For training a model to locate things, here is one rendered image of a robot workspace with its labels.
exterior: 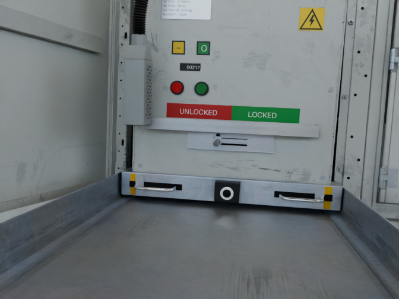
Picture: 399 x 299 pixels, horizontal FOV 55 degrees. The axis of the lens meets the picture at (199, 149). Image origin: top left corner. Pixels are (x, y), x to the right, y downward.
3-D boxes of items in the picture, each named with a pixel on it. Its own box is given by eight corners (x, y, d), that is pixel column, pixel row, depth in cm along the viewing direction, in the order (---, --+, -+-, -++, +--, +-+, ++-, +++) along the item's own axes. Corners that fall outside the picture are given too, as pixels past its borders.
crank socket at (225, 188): (238, 204, 92) (240, 183, 91) (214, 202, 93) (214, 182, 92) (238, 201, 95) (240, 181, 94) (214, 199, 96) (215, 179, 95)
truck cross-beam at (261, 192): (340, 210, 92) (342, 186, 91) (121, 194, 99) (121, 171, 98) (335, 204, 97) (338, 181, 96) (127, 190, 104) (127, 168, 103)
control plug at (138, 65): (143, 126, 85) (145, 44, 82) (122, 124, 86) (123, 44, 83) (152, 123, 93) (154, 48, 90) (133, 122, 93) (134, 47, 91)
